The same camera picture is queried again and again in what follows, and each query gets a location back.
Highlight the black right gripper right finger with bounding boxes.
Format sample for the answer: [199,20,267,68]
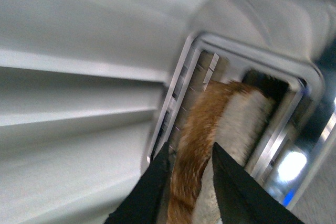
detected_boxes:
[212,143,302,223]

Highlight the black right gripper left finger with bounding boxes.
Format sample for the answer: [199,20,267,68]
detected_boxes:
[105,142,170,224]

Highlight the slice of brown bread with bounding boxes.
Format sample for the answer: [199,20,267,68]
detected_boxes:
[167,81,275,223]

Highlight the beige two-slot toaster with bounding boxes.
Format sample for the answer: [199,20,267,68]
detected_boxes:
[152,0,335,223]

